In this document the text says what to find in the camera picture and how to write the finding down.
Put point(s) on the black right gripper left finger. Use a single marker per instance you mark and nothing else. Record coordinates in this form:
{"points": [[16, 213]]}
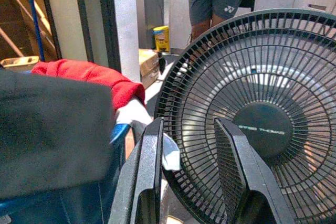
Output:
{"points": [[141, 171]]}

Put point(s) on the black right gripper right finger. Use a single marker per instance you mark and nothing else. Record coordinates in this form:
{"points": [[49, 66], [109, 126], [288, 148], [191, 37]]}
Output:
{"points": [[244, 171]]}

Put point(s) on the black garment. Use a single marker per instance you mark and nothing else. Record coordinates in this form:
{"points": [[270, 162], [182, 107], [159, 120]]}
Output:
{"points": [[52, 129]]}

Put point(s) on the black floor fan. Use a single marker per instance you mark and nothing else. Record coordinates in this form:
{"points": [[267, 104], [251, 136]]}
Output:
{"points": [[262, 129]]}

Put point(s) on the white cloth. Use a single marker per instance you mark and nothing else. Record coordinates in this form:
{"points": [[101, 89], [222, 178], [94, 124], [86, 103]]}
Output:
{"points": [[131, 113]]}

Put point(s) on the blue laundry basket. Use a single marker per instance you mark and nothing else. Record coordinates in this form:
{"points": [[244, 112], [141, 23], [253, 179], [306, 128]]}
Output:
{"points": [[65, 208]]}

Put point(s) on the cardboard box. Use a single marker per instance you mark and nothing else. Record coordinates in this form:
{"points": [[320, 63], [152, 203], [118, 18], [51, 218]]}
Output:
{"points": [[148, 64]]}

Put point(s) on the red cloth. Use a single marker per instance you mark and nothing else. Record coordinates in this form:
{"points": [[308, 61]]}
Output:
{"points": [[92, 74]]}

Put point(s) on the small black object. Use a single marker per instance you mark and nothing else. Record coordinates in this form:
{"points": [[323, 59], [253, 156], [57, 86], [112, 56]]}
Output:
{"points": [[162, 62]]}

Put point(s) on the yellow plastic container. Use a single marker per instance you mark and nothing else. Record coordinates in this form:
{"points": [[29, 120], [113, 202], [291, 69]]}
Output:
{"points": [[161, 40]]}

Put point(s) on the beige plastic container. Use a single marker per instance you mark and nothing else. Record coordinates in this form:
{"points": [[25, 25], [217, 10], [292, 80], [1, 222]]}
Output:
{"points": [[18, 62]]}

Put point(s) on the blue pole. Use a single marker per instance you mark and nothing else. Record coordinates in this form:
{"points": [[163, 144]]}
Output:
{"points": [[34, 19]]}

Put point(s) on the black door frame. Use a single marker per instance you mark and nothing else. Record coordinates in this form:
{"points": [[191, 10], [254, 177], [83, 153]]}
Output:
{"points": [[107, 24]]}

